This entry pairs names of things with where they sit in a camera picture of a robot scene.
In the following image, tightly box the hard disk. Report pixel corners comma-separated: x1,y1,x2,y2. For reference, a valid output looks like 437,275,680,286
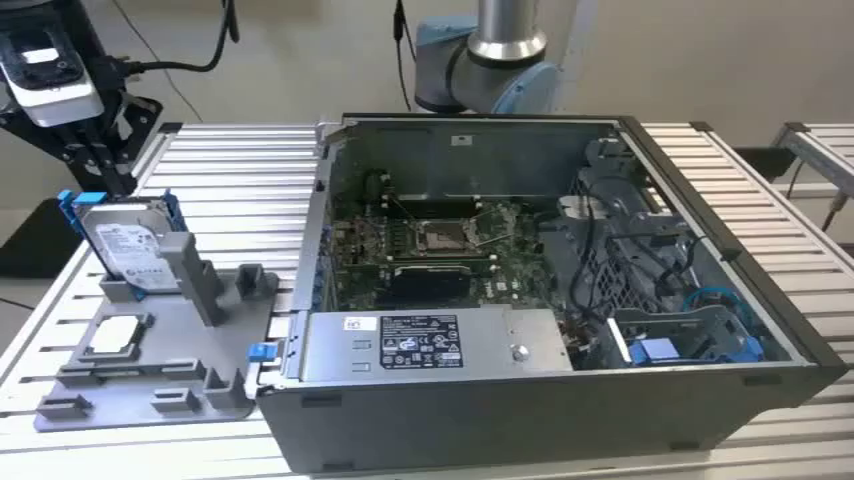
58,188,197,302

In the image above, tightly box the grey metal disk bay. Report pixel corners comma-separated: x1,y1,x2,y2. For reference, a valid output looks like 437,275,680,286
610,303,762,371

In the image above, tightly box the black stand with base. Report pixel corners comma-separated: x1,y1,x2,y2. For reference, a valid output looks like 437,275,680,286
0,197,90,279

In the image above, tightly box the locking lever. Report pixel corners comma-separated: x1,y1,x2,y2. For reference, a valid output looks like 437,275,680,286
389,195,421,222

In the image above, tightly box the silver CPU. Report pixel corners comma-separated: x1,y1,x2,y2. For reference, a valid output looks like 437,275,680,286
86,315,147,354

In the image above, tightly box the grey parts rack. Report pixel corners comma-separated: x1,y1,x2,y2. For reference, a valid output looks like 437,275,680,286
33,232,283,435

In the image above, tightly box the CPU socket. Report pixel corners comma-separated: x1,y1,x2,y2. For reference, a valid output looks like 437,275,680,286
414,218,484,255

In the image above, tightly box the black graphics card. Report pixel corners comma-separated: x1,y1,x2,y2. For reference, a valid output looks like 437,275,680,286
390,263,473,307

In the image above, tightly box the silver power supply unit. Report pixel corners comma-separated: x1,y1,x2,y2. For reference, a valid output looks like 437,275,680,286
298,307,577,380

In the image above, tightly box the green motherboard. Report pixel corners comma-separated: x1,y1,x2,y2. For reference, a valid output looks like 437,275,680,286
330,199,569,311

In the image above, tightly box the open grey PC case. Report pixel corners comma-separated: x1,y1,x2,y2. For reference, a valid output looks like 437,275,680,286
257,112,850,474

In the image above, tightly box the black box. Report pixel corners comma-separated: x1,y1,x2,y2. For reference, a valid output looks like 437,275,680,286
733,146,797,184

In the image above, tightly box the blue plastic bay clip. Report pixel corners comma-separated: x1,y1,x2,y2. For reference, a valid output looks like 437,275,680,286
630,339,682,364

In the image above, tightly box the aluminium slat side table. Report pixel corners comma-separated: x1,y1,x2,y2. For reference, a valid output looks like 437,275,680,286
773,121,854,186

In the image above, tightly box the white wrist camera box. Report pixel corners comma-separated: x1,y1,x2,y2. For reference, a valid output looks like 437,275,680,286
0,27,107,127

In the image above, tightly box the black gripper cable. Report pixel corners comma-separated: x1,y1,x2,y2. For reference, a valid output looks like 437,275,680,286
99,0,235,77

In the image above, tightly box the black hanging strap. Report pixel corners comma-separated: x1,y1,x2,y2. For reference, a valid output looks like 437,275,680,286
223,0,243,45

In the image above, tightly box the black wire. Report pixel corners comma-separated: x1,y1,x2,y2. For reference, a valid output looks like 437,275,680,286
572,174,642,321

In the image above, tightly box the blue wire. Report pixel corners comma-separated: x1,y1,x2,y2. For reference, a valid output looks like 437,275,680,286
684,284,744,342

